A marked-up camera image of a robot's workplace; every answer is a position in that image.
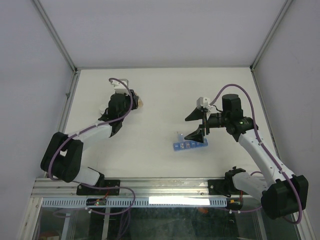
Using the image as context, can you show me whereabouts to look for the grey slotted cable duct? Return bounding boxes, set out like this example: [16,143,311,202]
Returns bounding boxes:
[42,196,227,209]

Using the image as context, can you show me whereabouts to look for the white capped pill bottle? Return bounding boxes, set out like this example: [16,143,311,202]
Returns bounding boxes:
[99,104,107,116]

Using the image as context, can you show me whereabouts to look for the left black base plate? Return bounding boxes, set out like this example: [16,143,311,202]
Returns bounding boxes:
[76,179,121,196]

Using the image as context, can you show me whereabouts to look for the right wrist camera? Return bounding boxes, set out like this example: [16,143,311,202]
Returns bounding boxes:
[196,97,213,111]

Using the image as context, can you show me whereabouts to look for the left aluminium frame post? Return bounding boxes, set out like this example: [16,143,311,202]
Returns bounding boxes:
[33,0,77,73]

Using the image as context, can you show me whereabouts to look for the aluminium mounting rail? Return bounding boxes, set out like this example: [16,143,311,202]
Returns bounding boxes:
[31,176,253,200]

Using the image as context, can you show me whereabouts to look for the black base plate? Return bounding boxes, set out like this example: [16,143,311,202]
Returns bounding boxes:
[207,178,241,198]
[76,179,121,196]

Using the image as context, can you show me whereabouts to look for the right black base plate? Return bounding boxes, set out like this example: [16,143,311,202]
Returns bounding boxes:
[207,178,241,198]

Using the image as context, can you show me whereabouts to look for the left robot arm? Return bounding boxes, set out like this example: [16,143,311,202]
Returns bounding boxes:
[40,89,140,195]

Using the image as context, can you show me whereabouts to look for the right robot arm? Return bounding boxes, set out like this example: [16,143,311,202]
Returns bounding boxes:
[185,94,309,220]

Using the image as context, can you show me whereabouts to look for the blue weekly pill organizer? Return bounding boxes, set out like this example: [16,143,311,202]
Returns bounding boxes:
[172,133,208,152]

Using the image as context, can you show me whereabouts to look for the right aluminium frame post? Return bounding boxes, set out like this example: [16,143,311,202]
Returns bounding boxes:
[250,0,294,72]

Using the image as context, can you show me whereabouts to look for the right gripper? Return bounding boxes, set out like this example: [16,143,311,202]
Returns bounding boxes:
[184,107,229,143]

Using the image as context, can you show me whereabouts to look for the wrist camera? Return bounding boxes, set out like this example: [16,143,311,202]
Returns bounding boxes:
[196,97,213,111]
[111,78,129,94]

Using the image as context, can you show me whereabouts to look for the clear bottle orange pills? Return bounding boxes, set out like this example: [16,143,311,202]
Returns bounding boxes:
[136,98,144,108]

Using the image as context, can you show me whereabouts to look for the aluminium frame post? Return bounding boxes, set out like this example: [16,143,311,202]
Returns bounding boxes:
[33,0,77,73]
[250,0,294,72]

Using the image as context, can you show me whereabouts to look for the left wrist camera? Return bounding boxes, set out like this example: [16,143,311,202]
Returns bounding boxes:
[111,78,129,94]

